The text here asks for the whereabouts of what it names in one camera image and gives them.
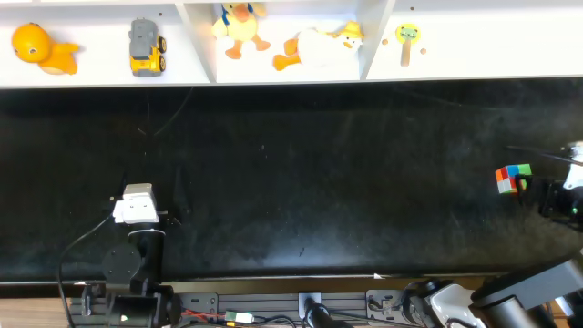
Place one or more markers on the yellow rubber duck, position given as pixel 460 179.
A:
pixel 36 45

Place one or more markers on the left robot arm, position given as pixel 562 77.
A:
pixel 146 255

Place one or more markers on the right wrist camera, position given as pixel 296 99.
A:
pixel 575 175

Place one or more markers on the mounting rail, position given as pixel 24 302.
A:
pixel 264 303

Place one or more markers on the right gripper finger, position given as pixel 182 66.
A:
pixel 530 193
pixel 555 156

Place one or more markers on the grey and yellow toy truck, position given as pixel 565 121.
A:
pixel 146 50

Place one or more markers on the yellow plush duck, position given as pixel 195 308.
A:
pixel 241 27

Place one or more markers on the many-coloured puzzle cube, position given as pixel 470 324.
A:
pixel 508 177

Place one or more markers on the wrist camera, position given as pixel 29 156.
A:
pixel 136 205
pixel 575 175

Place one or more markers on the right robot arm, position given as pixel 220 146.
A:
pixel 524 291

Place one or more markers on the white plush duck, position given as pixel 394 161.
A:
pixel 323 48

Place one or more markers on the yellow rattle drum toy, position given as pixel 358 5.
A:
pixel 406 36

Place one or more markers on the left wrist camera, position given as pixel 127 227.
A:
pixel 136 205

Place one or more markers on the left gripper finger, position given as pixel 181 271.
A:
pixel 124 187
pixel 181 196

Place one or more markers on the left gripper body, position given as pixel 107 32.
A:
pixel 169 218

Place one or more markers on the white shelf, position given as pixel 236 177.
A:
pixel 100 59

